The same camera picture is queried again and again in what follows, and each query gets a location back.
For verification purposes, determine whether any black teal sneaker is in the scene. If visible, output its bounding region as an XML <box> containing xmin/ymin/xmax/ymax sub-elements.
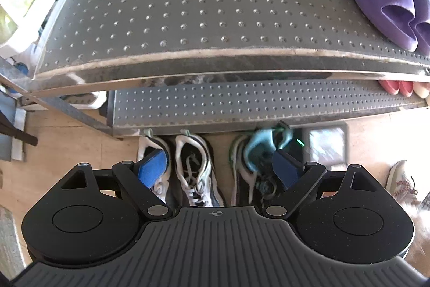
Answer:
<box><xmin>243</xmin><ymin>127</ymin><xmax>293</xmax><ymax>201</ymax></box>
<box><xmin>229</xmin><ymin>135</ymin><xmax>257</xmax><ymax>207</ymax></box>

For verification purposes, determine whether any white navy chunky sneaker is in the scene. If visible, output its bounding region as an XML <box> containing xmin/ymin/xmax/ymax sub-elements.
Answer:
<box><xmin>135</xmin><ymin>130</ymin><xmax>172</xmax><ymax>203</ymax></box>

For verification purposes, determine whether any white black sneaker upturned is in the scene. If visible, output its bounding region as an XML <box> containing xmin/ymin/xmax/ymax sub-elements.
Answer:
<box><xmin>174</xmin><ymin>130</ymin><xmax>225</xmax><ymax>207</ymax></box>

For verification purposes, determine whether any worn white sneaker right foot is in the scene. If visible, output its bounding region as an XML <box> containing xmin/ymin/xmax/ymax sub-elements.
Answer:
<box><xmin>385</xmin><ymin>160</ymin><xmax>420</xmax><ymax>205</ymax></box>

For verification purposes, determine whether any pink slide sandal right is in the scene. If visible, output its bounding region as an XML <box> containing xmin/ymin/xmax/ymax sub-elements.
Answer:
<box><xmin>399</xmin><ymin>81</ymin><xmax>414</xmax><ymax>97</ymax></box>

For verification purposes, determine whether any pink fluffy claw slipper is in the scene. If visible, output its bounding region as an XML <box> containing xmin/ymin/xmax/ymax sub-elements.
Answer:
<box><xmin>413</xmin><ymin>82</ymin><xmax>430</xmax><ymax>99</ymax></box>

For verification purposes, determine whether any black umbrella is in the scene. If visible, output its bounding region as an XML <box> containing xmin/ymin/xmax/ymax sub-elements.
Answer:
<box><xmin>1</xmin><ymin>93</ymin><xmax>38</xmax><ymax>146</ymax></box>

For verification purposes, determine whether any metal perforated shoe rack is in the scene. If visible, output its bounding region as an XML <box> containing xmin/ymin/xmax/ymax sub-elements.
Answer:
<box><xmin>1</xmin><ymin>0</ymin><xmax>429</xmax><ymax>138</ymax></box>

